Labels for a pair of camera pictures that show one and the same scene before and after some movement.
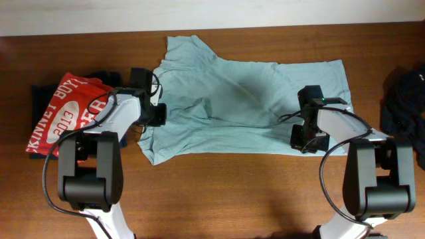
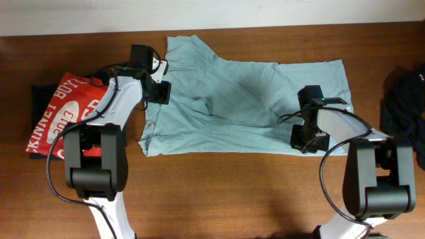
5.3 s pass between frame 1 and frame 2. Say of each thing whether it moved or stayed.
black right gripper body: stayed
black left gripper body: moved
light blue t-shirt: stayed
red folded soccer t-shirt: stayed
